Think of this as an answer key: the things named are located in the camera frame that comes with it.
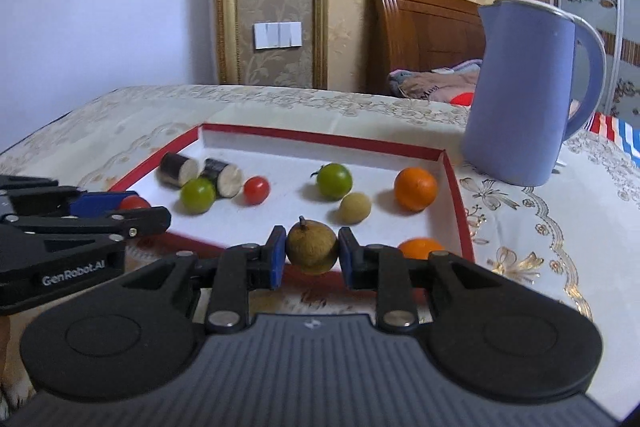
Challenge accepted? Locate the dark eggplant piece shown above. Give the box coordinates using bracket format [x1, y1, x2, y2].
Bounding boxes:
[159, 153, 201, 188]

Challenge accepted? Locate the brown longan with stem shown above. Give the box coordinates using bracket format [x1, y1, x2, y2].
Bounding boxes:
[285, 216, 340, 277]

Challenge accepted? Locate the green tomato with calyx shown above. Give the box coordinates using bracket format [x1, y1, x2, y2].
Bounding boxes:
[311, 163, 353, 201]

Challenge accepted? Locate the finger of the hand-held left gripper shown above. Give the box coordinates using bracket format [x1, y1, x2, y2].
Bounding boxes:
[10, 206, 172, 241]
[0, 176, 142, 220]

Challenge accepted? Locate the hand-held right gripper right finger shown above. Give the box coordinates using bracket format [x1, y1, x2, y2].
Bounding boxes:
[338, 227, 508, 333]

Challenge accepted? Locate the beige embroidered tablecloth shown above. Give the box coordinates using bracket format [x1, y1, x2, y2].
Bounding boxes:
[0, 84, 640, 427]

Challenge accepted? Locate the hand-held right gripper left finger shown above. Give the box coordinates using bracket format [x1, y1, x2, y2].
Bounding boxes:
[120, 225, 287, 333]

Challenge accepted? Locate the orange mandarin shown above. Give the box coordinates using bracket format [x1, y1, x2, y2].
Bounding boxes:
[394, 167, 439, 212]
[397, 237, 446, 261]

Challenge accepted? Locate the yellowish longan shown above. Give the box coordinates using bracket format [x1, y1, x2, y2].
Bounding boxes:
[340, 192, 373, 225]

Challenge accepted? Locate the grey-blue cloth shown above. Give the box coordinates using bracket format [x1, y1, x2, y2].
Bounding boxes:
[389, 69, 417, 95]

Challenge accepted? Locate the wooden bed headboard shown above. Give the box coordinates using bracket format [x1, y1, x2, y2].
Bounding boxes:
[367, 0, 488, 96]

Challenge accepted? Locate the brown blanket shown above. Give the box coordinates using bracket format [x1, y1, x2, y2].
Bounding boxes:
[389, 59, 483, 105]

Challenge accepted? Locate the blue electric kettle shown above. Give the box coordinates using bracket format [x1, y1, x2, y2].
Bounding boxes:
[460, 0, 607, 188]

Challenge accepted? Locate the white light switch panel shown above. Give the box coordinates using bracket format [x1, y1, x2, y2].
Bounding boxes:
[253, 21, 303, 50]

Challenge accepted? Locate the red cardboard box lid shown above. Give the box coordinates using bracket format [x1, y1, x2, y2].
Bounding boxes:
[107, 123, 476, 265]

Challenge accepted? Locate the striped colourful bedsheet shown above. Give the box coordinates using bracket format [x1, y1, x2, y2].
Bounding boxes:
[587, 112, 640, 168]

